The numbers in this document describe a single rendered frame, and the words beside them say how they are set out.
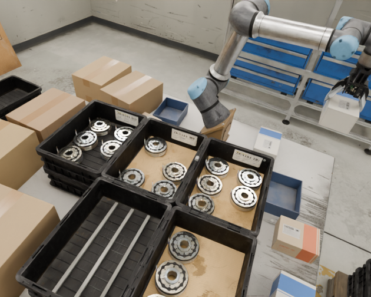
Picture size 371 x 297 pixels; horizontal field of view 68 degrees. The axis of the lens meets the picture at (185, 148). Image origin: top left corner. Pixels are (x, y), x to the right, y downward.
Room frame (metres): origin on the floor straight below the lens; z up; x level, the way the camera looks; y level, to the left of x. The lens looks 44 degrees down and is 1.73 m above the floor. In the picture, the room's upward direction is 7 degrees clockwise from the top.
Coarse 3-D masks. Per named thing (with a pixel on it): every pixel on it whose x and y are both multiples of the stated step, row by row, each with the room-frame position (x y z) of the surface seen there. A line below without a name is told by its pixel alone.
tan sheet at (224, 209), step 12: (204, 168) 0.83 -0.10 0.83; (240, 168) 0.85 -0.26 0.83; (228, 180) 0.77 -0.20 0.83; (192, 192) 0.68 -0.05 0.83; (228, 192) 0.71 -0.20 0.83; (216, 204) 0.64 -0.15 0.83; (228, 204) 0.65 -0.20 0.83; (216, 216) 0.59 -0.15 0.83; (228, 216) 0.59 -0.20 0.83; (240, 216) 0.60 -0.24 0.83; (252, 216) 0.61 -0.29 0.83
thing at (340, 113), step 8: (336, 96) 1.06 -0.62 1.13; (344, 96) 1.07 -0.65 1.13; (352, 96) 1.08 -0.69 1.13; (328, 104) 0.99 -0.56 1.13; (336, 104) 0.99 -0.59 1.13; (344, 104) 1.00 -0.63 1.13; (352, 104) 1.01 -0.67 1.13; (328, 112) 0.96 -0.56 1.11; (336, 112) 0.95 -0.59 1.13; (344, 112) 0.94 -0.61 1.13; (352, 112) 0.95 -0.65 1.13; (320, 120) 0.97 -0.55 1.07; (328, 120) 0.96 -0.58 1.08; (336, 120) 0.95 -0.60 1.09; (344, 120) 0.93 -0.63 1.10; (352, 120) 0.93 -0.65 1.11; (336, 128) 0.94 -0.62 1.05; (344, 128) 0.93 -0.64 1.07
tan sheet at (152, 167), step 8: (152, 136) 0.99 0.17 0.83; (168, 144) 0.95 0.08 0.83; (176, 144) 0.95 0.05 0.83; (144, 152) 0.88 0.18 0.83; (168, 152) 0.90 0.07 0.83; (176, 152) 0.90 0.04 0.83; (184, 152) 0.91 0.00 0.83; (192, 152) 0.92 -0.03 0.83; (136, 160) 0.82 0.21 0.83; (144, 160) 0.82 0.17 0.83; (152, 160) 0.83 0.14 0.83; (160, 160) 0.84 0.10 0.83; (168, 160) 0.84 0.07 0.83; (176, 160) 0.85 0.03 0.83; (184, 160) 0.86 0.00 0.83; (128, 168) 0.77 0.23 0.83; (136, 168) 0.77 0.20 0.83; (144, 168) 0.78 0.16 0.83; (152, 168) 0.79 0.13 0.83; (160, 168) 0.79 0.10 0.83; (152, 176) 0.74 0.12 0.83; (160, 176) 0.75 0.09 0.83
